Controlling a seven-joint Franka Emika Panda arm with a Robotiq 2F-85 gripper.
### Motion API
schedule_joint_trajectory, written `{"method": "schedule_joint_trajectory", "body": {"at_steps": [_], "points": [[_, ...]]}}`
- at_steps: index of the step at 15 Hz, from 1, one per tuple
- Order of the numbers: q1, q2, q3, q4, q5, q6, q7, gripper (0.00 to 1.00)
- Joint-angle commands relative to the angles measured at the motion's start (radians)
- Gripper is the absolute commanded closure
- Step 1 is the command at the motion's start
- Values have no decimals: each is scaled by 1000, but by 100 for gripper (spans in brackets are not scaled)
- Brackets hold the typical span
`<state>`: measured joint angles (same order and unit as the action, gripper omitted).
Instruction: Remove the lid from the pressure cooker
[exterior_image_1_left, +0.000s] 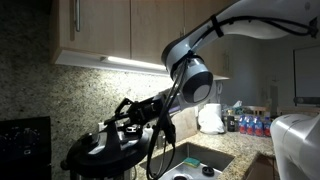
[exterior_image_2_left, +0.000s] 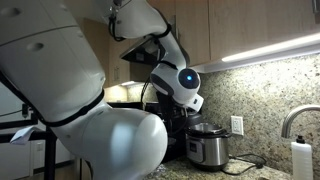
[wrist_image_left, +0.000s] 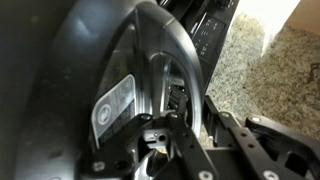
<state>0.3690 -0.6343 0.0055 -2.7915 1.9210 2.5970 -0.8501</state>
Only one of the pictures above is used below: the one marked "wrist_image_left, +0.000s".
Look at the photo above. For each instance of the black pressure cooker lid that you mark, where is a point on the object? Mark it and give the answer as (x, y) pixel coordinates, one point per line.
(116, 60)

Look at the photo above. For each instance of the black kitchen stove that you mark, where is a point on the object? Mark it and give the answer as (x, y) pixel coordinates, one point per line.
(210, 30)

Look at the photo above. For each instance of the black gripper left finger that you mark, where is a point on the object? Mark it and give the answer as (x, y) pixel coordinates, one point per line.
(186, 146)

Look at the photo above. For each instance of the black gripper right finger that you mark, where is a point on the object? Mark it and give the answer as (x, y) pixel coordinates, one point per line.
(266, 150)

